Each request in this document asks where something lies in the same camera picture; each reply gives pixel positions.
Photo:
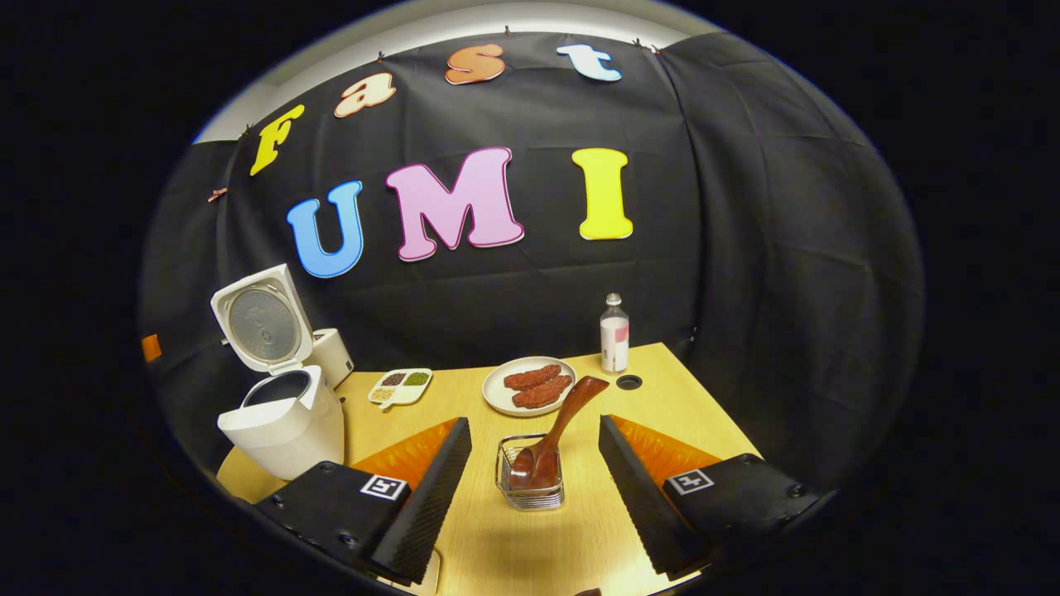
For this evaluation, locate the black desk grommet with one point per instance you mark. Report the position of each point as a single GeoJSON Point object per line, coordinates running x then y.
{"type": "Point", "coordinates": [628, 382]}

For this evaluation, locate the black backdrop cloth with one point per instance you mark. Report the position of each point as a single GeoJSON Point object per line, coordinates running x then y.
{"type": "Point", "coordinates": [745, 248]}

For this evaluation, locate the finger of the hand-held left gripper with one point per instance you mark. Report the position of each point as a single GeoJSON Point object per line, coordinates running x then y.
{"type": "Point", "coordinates": [151, 348]}

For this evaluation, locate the white divided dish of beans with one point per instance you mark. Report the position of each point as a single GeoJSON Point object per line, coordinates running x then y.
{"type": "Point", "coordinates": [400, 387]}

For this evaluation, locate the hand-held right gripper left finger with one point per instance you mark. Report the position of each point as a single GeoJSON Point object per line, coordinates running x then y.
{"type": "Point", "coordinates": [426, 497]}

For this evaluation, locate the clear bottle with pink label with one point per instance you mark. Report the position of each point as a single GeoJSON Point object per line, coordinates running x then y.
{"type": "Point", "coordinates": [614, 339]}

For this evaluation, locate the white rice cooker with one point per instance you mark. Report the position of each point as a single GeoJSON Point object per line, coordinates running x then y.
{"type": "Point", "coordinates": [286, 430]}

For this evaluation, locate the pink cloth clip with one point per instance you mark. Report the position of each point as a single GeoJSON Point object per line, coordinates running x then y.
{"type": "Point", "coordinates": [217, 195]}

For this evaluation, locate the brown wooden spoon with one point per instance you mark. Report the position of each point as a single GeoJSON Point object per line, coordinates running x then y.
{"type": "Point", "coordinates": [563, 422]}

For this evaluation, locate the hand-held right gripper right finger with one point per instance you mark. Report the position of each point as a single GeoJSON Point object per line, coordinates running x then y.
{"type": "Point", "coordinates": [638, 497]}

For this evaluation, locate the white round plate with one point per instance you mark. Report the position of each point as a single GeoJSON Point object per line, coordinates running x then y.
{"type": "Point", "coordinates": [497, 389]}

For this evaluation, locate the small white box appliance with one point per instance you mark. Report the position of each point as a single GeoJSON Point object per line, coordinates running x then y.
{"type": "Point", "coordinates": [335, 356]}

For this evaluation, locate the red-brown sausage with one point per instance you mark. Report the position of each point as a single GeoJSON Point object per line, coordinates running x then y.
{"type": "Point", "coordinates": [532, 377]}
{"type": "Point", "coordinates": [542, 394]}

